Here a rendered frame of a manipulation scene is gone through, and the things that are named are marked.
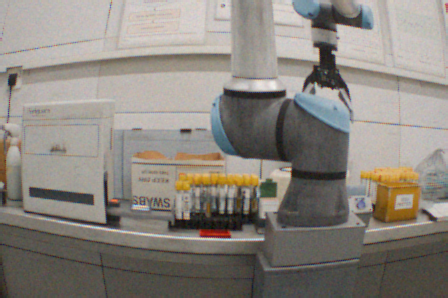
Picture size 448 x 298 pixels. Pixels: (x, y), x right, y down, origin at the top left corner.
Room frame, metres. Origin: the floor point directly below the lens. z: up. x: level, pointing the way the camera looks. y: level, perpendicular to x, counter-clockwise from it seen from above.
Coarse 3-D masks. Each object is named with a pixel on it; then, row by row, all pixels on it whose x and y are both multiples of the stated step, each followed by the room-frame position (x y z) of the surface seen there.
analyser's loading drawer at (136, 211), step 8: (112, 208) 1.78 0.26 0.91; (120, 208) 1.79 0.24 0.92; (136, 208) 1.75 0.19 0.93; (144, 208) 1.75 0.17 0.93; (120, 216) 1.74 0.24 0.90; (128, 216) 1.74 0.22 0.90; (136, 216) 1.74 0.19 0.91; (144, 216) 1.74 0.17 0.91; (152, 216) 1.74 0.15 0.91; (160, 216) 1.74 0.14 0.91; (168, 216) 1.75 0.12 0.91
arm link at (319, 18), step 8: (296, 0) 1.71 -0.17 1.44; (304, 0) 1.70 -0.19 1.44; (312, 0) 1.69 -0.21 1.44; (320, 0) 1.70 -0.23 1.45; (328, 0) 1.70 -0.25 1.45; (296, 8) 1.71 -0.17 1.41; (304, 8) 1.70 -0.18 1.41; (312, 8) 1.69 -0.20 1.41; (320, 8) 1.70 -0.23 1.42; (328, 8) 1.69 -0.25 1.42; (304, 16) 1.70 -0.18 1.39; (312, 16) 1.70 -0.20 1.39; (320, 16) 1.71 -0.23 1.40; (328, 16) 1.70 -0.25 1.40
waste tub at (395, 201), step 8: (384, 184) 1.93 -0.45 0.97; (392, 184) 1.93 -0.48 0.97; (400, 184) 1.93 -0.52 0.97; (408, 184) 1.94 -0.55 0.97; (416, 184) 1.85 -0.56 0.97; (384, 192) 1.84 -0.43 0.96; (392, 192) 1.80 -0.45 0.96; (400, 192) 1.80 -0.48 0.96; (408, 192) 1.81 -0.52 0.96; (416, 192) 1.81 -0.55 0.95; (376, 200) 1.91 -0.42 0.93; (384, 200) 1.83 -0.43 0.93; (392, 200) 1.80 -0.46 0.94; (400, 200) 1.80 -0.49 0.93; (408, 200) 1.81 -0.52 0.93; (416, 200) 1.81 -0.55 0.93; (376, 208) 1.90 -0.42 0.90; (384, 208) 1.82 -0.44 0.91; (392, 208) 1.80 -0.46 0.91; (400, 208) 1.80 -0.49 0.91; (408, 208) 1.81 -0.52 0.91; (416, 208) 1.81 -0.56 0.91; (376, 216) 1.89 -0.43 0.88; (384, 216) 1.81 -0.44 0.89; (392, 216) 1.80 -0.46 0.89; (400, 216) 1.80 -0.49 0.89; (408, 216) 1.81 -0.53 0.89; (416, 216) 1.81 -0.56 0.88
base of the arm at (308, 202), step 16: (304, 176) 1.39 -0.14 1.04; (320, 176) 1.37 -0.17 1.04; (336, 176) 1.38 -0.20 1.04; (288, 192) 1.41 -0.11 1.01; (304, 192) 1.38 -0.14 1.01; (320, 192) 1.37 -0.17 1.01; (336, 192) 1.38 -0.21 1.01; (288, 208) 1.40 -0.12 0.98; (304, 208) 1.37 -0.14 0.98; (320, 208) 1.36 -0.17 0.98; (336, 208) 1.39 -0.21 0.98; (288, 224) 1.38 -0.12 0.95; (304, 224) 1.36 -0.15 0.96; (320, 224) 1.36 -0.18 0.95; (336, 224) 1.37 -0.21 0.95
